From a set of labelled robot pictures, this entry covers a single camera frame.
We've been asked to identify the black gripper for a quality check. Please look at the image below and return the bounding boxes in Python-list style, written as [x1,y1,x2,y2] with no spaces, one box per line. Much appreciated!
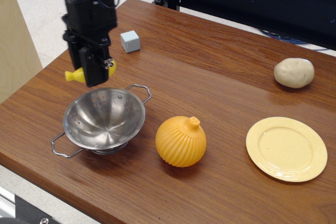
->
[62,0,117,88]

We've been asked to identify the yellow toy banana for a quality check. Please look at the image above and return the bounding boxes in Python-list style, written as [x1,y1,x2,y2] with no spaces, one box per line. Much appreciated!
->
[65,60,117,83]

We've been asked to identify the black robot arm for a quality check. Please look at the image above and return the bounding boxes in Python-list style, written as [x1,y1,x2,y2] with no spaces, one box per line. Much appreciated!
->
[62,0,117,87]

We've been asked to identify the steel colander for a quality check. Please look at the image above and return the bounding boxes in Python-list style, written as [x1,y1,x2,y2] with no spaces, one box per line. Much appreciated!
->
[51,84,152,158]

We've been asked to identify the grey cube block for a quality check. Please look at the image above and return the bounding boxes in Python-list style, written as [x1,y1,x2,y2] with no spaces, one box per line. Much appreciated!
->
[120,30,141,53]

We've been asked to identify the wooden panel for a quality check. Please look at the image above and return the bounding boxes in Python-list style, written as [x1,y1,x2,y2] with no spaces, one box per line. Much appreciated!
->
[1,0,43,102]

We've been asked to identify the orange toy onion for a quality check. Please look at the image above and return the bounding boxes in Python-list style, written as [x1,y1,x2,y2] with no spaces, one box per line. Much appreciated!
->
[155,116,207,167]

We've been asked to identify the beige toy potato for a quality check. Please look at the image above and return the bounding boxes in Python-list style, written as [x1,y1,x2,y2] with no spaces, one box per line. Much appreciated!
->
[274,58,314,89]

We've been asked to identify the yellow plate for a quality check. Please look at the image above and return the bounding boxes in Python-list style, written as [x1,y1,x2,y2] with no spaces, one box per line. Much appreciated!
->
[246,116,328,183]

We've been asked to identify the aluminium rail mount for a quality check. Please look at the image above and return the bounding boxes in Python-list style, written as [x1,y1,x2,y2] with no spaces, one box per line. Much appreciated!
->
[1,187,60,224]

